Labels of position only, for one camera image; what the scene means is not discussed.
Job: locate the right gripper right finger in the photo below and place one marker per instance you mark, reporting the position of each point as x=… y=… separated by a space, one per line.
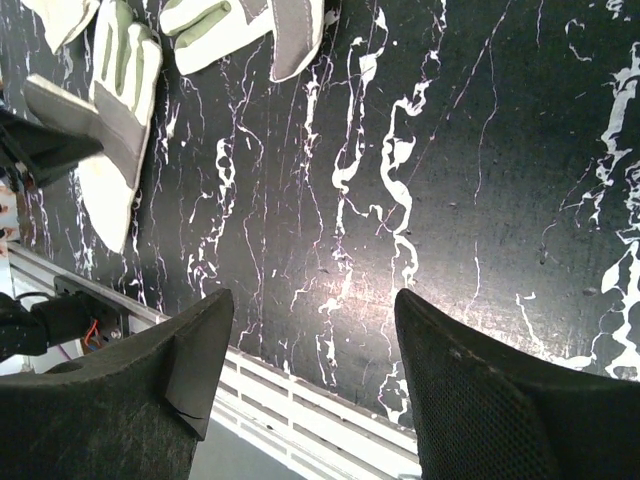
x=484 y=410

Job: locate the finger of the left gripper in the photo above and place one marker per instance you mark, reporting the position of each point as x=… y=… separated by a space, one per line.
x=34 y=156

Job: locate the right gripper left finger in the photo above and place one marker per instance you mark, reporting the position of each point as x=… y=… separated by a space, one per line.
x=134 y=410

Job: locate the grey-strap glove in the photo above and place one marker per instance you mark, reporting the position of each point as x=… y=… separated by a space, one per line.
x=206 y=31
x=118 y=112

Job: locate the white glove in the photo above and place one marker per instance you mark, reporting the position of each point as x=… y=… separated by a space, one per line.
x=63 y=20

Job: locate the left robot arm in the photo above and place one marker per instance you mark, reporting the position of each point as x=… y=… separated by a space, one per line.
x=27 y=331

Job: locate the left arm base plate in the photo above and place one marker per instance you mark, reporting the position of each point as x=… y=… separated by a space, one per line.
x=81 y=313

